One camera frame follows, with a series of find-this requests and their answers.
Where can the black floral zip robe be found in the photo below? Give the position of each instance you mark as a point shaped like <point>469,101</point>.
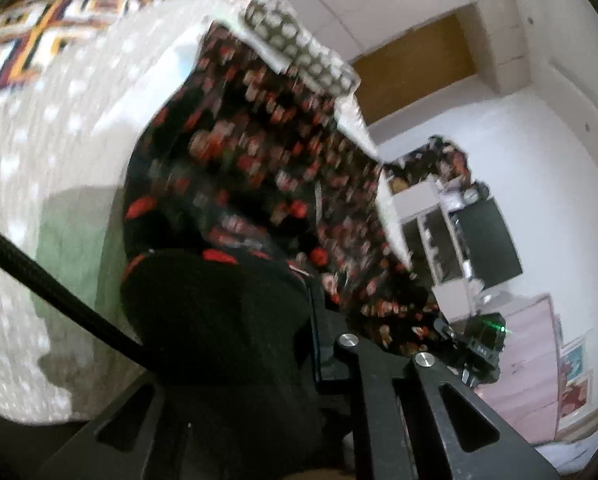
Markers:
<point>259,160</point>

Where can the pink cabinet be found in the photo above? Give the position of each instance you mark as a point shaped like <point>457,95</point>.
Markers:
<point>524,375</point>

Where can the olive hedgehog print pillow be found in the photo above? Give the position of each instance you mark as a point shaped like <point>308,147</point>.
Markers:
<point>299,45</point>

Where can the small table clock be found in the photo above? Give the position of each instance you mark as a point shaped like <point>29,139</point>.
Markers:
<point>471,195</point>

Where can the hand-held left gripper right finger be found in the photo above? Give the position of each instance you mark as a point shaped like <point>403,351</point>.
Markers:
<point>324,355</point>

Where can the wooden door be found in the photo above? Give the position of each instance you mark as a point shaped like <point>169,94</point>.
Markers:
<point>409,70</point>

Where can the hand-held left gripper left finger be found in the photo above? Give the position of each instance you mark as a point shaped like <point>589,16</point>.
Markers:
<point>129,460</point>

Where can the blue wall poster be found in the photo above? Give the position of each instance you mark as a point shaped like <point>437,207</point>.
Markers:
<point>574,357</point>

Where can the red wall poster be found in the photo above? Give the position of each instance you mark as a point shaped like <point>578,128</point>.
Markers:
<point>576,397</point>

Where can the white shelf unit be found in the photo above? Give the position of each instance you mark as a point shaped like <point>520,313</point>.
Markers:
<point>429,240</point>

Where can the orange patterned rug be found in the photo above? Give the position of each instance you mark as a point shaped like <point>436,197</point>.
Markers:
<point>39,30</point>

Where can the floral cloth pile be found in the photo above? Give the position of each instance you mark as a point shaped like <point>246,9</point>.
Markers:
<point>439,160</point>

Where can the black television screen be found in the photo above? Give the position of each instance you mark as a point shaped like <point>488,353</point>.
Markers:
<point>489,245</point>

